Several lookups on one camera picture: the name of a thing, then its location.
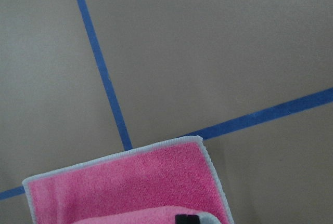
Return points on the pink towel with grey hem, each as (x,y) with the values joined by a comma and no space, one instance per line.
(150,184)

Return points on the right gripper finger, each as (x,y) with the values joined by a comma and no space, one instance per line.
(187,219)

